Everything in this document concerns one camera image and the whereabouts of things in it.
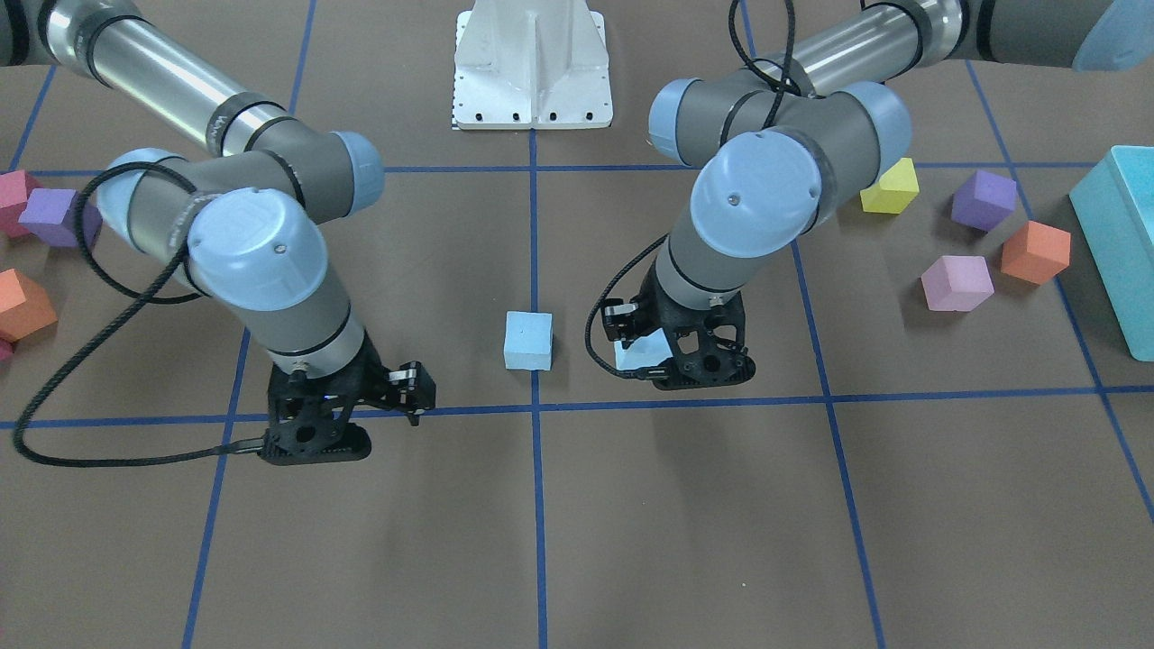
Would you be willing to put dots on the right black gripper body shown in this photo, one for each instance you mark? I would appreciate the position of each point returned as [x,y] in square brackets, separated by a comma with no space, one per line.
[367,377]

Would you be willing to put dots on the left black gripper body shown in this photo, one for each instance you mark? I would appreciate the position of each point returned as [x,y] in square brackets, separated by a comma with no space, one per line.
[650,311]

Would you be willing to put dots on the light blue block arm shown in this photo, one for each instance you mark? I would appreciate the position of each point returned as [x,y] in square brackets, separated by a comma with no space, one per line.
[528,341]
[646,351]

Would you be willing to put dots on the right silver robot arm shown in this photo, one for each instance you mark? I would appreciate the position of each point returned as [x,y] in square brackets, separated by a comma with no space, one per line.
[241,228]

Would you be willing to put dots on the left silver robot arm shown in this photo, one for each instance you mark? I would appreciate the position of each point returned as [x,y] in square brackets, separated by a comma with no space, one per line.
[785,141]

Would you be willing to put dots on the yellow foam block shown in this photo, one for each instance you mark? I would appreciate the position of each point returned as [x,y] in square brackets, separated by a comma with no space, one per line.
[894,191]

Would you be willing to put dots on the light pink foam block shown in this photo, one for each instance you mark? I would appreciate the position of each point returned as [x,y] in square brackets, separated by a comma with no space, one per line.
[955,283]

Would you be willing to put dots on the orange foam block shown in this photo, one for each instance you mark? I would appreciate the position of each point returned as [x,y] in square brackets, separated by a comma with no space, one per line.
[1036,253]
[25,307]

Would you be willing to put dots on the purple foam block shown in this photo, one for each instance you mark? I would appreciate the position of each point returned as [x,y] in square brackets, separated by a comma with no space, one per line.
[48,214]
[984,201]

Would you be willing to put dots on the light blue plastic bin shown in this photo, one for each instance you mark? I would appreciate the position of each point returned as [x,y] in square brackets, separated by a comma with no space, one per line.
[1114,206]

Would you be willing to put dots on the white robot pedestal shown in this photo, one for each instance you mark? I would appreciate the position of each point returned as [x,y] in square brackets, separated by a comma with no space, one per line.
[531,65]

